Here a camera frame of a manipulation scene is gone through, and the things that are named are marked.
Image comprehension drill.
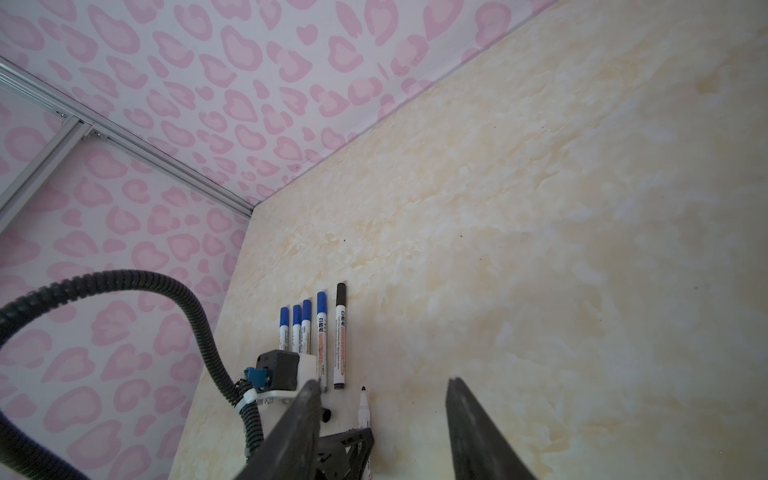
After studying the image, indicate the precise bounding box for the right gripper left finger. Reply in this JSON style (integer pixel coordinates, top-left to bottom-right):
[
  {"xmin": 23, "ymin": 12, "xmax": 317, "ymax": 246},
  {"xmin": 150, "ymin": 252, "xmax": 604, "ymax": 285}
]
[{"xmin": 235, "ymin": 380, "xmax": 322, "ymax": 480}]

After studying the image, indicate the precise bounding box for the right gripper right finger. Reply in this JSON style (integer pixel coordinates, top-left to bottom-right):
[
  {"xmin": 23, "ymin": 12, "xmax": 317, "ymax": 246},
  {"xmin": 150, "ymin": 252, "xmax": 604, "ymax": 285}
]
[{"xmin": 445, "ymin": 377, "xmax": 535, "ymax": 480}]

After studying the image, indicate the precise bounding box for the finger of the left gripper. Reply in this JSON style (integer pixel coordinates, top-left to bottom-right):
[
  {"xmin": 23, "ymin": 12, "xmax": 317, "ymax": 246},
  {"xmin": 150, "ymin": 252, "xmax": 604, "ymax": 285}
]
[{"xmin": 315, "ymin": 428, "xmax": 375, "ymax": 480}]

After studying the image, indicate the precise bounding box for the white marker pen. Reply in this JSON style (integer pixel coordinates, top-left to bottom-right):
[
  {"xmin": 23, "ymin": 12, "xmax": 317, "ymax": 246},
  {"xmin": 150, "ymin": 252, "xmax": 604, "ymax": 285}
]
[{"xmin": 278, "ymin": 307, "xmax": 290, "ymax": 351}]

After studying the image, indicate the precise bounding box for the white marker blue tip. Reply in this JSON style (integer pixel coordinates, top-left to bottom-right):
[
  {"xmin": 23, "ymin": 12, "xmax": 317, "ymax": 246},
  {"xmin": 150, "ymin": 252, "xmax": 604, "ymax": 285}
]
[{"xmin": 299, "ymin": 299, "xmax": 312, "ymax": 354}]

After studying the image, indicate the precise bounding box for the white marker blue end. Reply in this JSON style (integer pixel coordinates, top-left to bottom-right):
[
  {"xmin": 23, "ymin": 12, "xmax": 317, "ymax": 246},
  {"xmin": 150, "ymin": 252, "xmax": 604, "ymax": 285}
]
[{"xmin": 291, "ymin": 304, "xmax": 302, "ymax": 353}]

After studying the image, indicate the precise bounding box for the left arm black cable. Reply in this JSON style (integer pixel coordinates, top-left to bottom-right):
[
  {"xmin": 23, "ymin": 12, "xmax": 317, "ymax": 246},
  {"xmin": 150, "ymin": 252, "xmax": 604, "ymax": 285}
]
[{"xmin": 0, "ymin": 269, "xmax": 265, "ymax": 480}]

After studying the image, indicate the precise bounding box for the aluminium frame strut diagonal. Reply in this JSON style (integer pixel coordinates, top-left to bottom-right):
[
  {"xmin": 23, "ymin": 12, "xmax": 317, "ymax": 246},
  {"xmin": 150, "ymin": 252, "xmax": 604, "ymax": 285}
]
[{"xmin": 1, "ymin": 115, "xmax": 92, "ymax": 232}]

